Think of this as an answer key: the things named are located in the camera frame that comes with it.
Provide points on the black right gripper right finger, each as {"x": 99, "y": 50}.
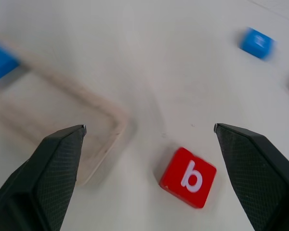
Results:
{"x": 255, "y": 173}

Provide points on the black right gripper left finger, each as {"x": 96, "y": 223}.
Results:
{"x": 45, "y": 178}

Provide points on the red letter b block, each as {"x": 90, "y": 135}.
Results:
{"x": 189, "y": 178}

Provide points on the light wooden tray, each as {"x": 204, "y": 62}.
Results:
{"x": 62, "y": 96}

